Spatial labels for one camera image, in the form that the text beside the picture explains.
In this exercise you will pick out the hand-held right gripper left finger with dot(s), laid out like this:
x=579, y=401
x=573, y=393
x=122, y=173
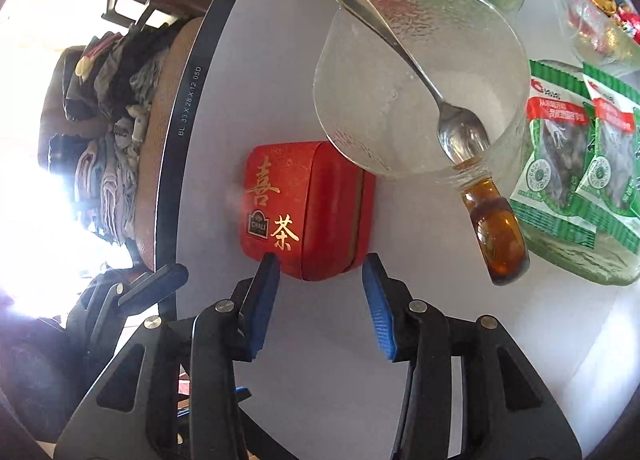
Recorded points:
x=265, y=310

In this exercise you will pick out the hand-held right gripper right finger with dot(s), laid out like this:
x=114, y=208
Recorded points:
x=377, y=310

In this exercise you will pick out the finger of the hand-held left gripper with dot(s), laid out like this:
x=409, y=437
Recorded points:
x=155, y=282

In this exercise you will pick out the red tea box gold print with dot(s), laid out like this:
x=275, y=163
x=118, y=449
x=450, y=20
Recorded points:
x=300, y=210

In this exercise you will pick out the green snack packet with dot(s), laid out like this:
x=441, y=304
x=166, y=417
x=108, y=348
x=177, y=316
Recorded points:
x=550, y=159
x=617, y=159

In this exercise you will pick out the pile of clothes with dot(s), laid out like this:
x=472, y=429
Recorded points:
x=110, y=129

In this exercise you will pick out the metal spoon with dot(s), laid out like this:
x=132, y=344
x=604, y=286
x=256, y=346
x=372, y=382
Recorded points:
x=395, y=44

